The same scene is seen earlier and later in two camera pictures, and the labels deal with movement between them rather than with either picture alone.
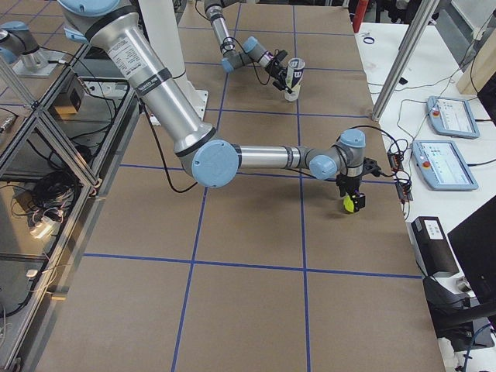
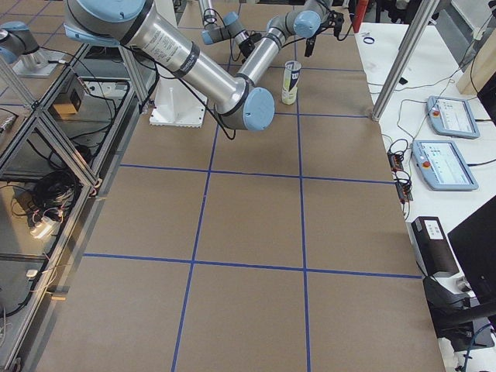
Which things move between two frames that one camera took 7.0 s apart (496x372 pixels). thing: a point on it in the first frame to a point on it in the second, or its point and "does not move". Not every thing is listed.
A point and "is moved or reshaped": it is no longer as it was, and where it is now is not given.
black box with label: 431,247 does not move
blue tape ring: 370,38 does not move
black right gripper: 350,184 to 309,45
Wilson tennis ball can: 294,75 is moved or reshaped
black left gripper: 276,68 to 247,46
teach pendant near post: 452,117 does not move
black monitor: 474,244 does not move
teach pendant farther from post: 442,166 does not move
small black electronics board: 395,161 does not move
